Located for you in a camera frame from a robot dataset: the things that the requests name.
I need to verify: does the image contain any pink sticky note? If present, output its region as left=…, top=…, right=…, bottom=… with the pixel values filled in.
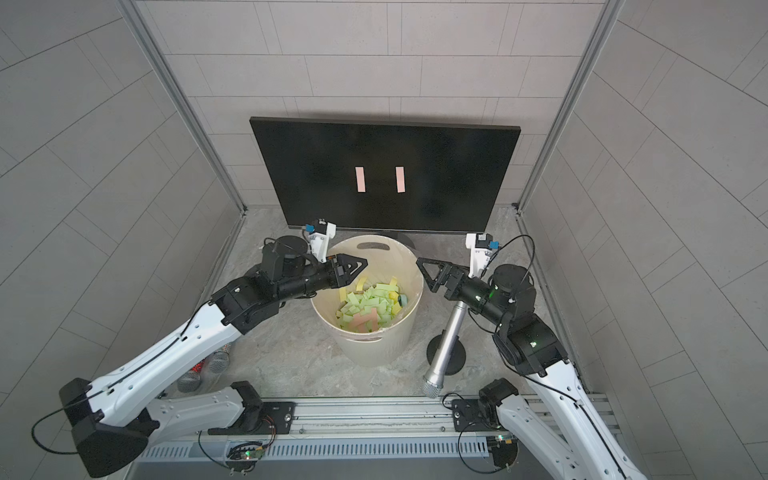
left=369, top=307, right=381, bottom=332
left=355, top=166, right=366, bottom=193
left=349, top=312, right=370, bottom=333
left=395, top=166, right=406, bottom=194

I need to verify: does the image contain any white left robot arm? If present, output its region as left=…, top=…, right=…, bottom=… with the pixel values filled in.
left=59, top=236, right=368, bottom=478

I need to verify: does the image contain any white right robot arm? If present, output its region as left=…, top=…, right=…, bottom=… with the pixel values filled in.
left=416, top=258, right=644, bottom=479

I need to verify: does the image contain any pile of discarded sticky notes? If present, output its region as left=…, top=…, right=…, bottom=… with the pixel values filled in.
left=335, top=277, right=409, bottom=333

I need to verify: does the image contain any black flat monitor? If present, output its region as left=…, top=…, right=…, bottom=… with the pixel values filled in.
left=249, top=117, right=521, bottom=233

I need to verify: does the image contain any cream plastic waste bin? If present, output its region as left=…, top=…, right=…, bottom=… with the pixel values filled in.
left=312, top=235, right=424, bottom=367

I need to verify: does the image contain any black round microphone base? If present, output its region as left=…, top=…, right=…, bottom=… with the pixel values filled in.
left=426, top=335, right=466, bottom=376

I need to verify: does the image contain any right circuit board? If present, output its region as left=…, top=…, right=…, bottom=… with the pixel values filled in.
left=486, top=435, right=519, bottom=470

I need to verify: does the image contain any red glitter microphone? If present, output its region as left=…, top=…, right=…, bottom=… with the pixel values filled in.
left=176, top=361, right=204, bottom=393

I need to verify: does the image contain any left green circuit board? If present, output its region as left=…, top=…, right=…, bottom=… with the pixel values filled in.
left=225, top=441, right=268, bottom=474

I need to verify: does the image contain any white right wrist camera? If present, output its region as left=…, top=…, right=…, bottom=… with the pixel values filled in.
left=465, top=233, right=499, bottom=278

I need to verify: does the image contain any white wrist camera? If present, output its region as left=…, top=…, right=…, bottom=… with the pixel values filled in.
left=465, top=233, right=499, bottom=278
left=304, top=219, right=337, bottom=263

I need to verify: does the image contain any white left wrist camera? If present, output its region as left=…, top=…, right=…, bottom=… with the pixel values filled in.
left=304, top=219, right=337, bottom=263

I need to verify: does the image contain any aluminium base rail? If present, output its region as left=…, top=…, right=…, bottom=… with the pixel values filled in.
left=135, top=394, right=623, bottom=464

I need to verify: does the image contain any aluminium corner post right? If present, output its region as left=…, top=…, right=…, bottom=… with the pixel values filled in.
left=516, top=0, right=624, bottom=215

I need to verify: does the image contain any aluminium corner post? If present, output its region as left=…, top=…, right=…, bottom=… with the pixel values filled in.
left=116, top=0, right=247, bottom=216
left=516, top=0, right=624, bottom=215

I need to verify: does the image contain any aluminium corner post left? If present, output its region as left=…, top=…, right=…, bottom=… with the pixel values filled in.
left=116, top=0, right=247, bottom=216

